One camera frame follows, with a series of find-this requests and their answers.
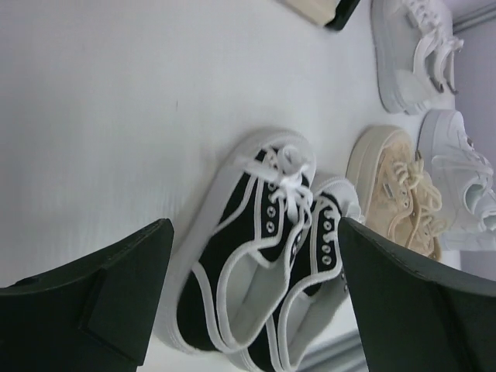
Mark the white grey sneaker left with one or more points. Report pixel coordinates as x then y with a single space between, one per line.
415 48

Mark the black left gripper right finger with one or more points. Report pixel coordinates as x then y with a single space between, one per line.
413 313

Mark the aluminium frame post right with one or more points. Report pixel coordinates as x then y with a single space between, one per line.
475 18

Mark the black white sneaker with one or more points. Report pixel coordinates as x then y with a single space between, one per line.
317 285
234 264

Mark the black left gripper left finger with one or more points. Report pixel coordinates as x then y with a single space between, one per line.
95 313

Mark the black beige shoe shelf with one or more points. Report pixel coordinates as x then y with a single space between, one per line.
328 14

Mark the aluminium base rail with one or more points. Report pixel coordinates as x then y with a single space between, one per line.
343 354

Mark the white leather sneaker left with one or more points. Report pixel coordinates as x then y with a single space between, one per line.
464 179

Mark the beige lace sneaker left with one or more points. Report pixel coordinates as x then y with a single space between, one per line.
396 195

